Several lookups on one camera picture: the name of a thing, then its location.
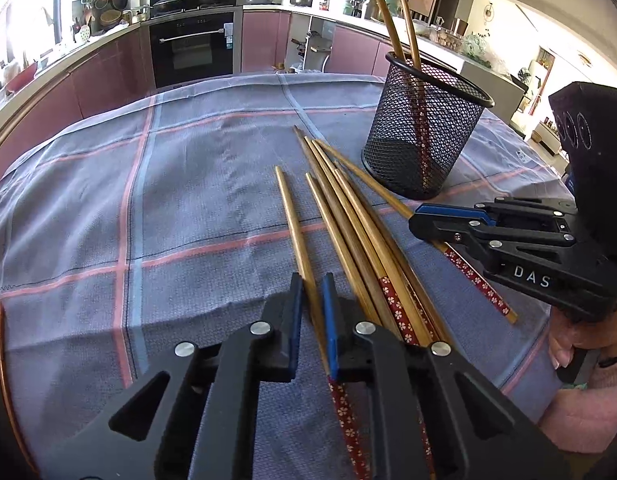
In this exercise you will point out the person's right forearm pink sleeve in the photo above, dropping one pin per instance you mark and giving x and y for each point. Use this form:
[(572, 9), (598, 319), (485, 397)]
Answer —
[(598, 410)]

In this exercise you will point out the bunch of bamboo chopsticks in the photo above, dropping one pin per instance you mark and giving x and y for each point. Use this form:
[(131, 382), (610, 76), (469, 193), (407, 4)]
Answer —
[(373, 270)]

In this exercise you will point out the red bowl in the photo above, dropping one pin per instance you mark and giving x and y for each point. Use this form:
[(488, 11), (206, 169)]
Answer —
[(21, 77)]

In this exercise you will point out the mint green appliance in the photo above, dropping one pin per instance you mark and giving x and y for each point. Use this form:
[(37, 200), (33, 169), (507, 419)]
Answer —
[(383, 0)]

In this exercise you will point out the pink kitchen cabinets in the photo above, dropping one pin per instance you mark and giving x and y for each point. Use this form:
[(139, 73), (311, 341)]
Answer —
[(108, 75)]

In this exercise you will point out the person's right hand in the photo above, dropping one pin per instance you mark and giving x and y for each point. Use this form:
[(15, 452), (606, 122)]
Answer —
[(560, 340)]

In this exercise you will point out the wall clock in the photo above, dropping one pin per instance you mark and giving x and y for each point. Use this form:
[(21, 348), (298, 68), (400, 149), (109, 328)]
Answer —
[(489, 11)]

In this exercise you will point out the table with copper rim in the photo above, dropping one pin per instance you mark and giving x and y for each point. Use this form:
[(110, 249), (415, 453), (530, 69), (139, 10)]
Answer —
[(6, 370)]

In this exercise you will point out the blue plaid tablecloth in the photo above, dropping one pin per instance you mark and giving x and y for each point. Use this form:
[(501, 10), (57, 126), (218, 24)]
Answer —
[(188, 185)]

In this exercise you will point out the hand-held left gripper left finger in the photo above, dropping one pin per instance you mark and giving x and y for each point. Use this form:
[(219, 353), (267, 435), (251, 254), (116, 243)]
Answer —
[(295, 320)]

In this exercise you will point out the white dotted jar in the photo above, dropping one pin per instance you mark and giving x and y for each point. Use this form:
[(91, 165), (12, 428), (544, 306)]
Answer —
[(84, 34)]

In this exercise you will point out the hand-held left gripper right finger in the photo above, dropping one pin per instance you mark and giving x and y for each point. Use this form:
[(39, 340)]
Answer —
[(330, 320)]

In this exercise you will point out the black mesh utensil holder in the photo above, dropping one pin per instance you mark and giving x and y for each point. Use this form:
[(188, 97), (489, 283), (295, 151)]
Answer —
[(438, 160)]

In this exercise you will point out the hanging frying pans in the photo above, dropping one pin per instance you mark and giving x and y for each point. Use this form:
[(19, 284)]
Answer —
[(111, 2)]

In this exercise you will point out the black built-in stove oven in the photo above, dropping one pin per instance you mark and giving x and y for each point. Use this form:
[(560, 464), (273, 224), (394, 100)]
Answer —
[(188, 50)]

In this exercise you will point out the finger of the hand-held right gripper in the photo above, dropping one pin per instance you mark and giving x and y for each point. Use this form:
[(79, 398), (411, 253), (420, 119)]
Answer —
[(438, 227), (453, 212)]

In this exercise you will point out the kitchen window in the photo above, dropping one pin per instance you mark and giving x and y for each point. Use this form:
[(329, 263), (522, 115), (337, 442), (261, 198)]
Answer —
[(23, 5)]

